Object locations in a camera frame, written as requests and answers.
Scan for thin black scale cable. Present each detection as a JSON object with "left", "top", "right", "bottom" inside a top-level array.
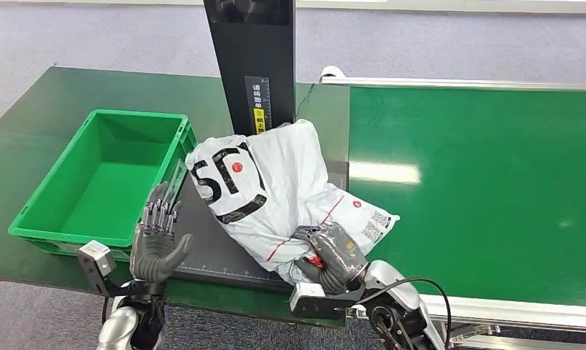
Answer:
[{"left": 294, "top": 82, "right": 319, "bottom": 120}]

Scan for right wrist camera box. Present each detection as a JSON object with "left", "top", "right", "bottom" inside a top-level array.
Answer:
[{"left": 289, "top": 281, "right": 352, "bottom": 320}]

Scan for black weighing scale with column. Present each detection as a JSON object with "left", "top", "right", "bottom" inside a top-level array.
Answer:
[{"left": 172, "top": 0, "right": 350, "bottom": 294}]

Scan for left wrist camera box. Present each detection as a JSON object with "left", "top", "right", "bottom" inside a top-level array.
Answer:
[{"left": 77, "top": 239, "right": 118, "bottom": 297}]

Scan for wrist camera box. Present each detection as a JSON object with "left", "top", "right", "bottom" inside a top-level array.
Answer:
[
  {"left": 289, "top": 281, "right": 352, "bottom": 320},
  {"left": 77, "top": 239, "right": 118, "bottom": 297}
]

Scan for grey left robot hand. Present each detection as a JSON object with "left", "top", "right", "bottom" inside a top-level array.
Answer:
[{"left": 129, "top": 182, "right": 195, "bottom": 284}]

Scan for green conveyor belt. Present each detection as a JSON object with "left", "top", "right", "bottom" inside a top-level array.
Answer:
[{"left": 319, "top": 65, "right": 586, "bottom": 350}]

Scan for white plastic courier package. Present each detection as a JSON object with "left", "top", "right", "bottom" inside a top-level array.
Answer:
[{"left": 185, "top": 118, "right": 401, "bottom": 287}]

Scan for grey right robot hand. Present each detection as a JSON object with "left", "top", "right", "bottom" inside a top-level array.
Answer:
[{"left": 291, "top": 221, "right": 370, "bottom": 296}]

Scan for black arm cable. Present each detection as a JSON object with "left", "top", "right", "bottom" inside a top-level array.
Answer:
[{"left": 355, "top": 276, "right": 453, "bottom": 350}]

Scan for green plastic basket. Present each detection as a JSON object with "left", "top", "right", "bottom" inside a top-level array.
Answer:
[{"left": 7, "top": 108, "right": 198, "bottom": 263}]

